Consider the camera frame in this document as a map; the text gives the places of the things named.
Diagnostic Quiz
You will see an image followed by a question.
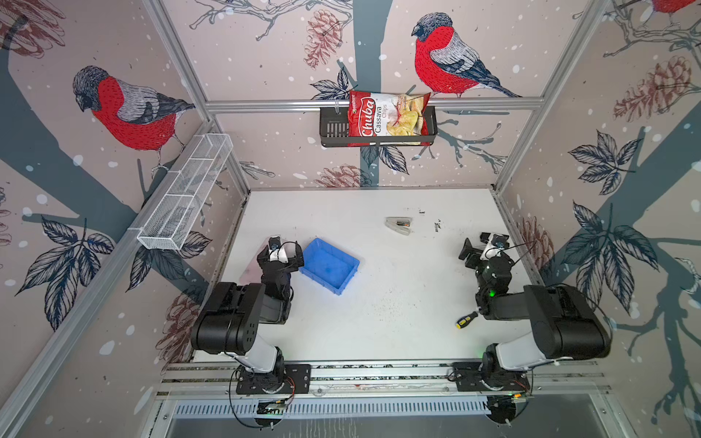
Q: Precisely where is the yellow black screwdriver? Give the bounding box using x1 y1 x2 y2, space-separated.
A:
456 311 479 330

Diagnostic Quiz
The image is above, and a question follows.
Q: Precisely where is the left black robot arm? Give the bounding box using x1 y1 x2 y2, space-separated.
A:
191 237 304 388

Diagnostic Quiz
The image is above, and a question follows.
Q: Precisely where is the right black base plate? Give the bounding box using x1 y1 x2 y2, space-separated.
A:
447 361 531 392

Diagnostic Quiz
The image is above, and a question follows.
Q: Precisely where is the black wall basket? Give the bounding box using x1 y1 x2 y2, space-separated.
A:
319 106 438 148

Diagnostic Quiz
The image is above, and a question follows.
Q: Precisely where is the blue plastic bin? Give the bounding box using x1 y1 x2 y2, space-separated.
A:
299 238 360 296

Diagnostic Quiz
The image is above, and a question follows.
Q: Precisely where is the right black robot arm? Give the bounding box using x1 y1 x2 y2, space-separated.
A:
456 233 612 390

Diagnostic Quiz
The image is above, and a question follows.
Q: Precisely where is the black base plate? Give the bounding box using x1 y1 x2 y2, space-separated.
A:
447 361 531 392
234 363 311 396

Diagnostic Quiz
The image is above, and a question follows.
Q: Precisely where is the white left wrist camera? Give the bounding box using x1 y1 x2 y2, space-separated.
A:
268 237 290 264

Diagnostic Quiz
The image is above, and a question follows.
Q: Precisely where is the aluminium front rail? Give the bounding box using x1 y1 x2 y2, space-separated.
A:
154 359 612 400

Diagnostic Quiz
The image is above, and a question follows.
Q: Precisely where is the white wire mesh shelf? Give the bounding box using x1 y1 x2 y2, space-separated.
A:
137 133 233 251

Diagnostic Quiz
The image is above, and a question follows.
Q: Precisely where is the red cassava chips bag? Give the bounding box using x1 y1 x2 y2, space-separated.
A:
349 91 431 135

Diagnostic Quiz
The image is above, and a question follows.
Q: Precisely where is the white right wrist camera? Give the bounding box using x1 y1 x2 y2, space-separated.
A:
480 233 510 260

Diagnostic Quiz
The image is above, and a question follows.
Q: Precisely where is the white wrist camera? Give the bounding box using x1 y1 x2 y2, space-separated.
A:
480 233 510 260
268 237 290 264

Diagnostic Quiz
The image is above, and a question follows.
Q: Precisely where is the grey stapler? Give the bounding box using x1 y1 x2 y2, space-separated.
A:
384 216 413 235

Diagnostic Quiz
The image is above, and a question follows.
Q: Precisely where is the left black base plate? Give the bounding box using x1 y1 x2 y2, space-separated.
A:
234 363 311 396

